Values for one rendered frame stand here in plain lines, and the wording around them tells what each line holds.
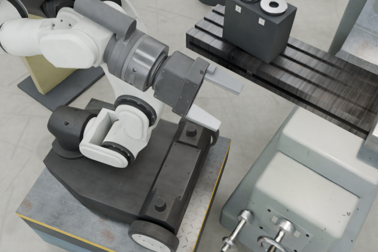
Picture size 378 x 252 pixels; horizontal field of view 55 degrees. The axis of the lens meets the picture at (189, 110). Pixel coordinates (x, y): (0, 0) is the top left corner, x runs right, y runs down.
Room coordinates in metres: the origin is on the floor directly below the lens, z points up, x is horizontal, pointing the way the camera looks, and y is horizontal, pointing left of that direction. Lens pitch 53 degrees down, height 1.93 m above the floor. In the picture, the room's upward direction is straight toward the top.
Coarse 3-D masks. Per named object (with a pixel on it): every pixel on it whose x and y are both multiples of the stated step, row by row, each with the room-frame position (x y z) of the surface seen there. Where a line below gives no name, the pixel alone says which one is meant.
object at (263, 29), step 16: (240, 0) 1.07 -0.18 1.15; (256, 0) 1.05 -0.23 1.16; (272, 0) 1.05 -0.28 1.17; (224, 16) 1.09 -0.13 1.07; (240, 16) 1.04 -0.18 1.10; (256, 16) 1.00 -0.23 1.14; (272, 16) 0.98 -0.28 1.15; (288, 16) 0.98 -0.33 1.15; (224, 32) 1.08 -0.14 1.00; (240, 32) 1.03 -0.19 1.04; (256, 32) 0.99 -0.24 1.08; (272, 32) 0.95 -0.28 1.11; (288, 32) 1.01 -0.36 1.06; (256, 48) 0.98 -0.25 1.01; (272, 48) 0.94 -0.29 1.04
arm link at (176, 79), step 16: (144, 48) 0.42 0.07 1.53; (160, 48) 0.43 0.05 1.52; (128, 64) 0.40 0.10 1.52; (144, 64) 0.40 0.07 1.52; (160, 64) 0.41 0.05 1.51; (176, 64) 0.40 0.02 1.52; (192, 64) 0.39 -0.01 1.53; (208, 64) 0.40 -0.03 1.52; (128, 80) 0.40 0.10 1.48; (144, 80) 0.39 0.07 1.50; (160, 80) 0.39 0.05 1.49; (176, 80) 0.38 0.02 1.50; (192, 80) 0.37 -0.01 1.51; (160, 96) 0.39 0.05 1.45; (176, 96) 0.38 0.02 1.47; (192, 96) 0.37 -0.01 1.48; (176, 112) 0.37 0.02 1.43
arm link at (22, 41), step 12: (12, 0) 0.61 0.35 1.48; (0, 12) 0.57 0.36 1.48; (12, 12) 0.59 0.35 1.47; (24, 12) 0.61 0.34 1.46; (0, 24) 0.55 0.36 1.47; (12, 24) 0.53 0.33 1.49; (24, 24) 0.53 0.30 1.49; (36, 24) 0.51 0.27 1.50; (0, 36) 0.52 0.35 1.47; (12, 36) 0.51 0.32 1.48; (24, 36) 0.50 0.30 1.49; (36, 36) 0.49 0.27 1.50; (0, 48) 0.52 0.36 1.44; (12, 48) 0.51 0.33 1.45; (24, 48) 0.50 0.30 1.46; (36, 48) 0.49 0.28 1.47
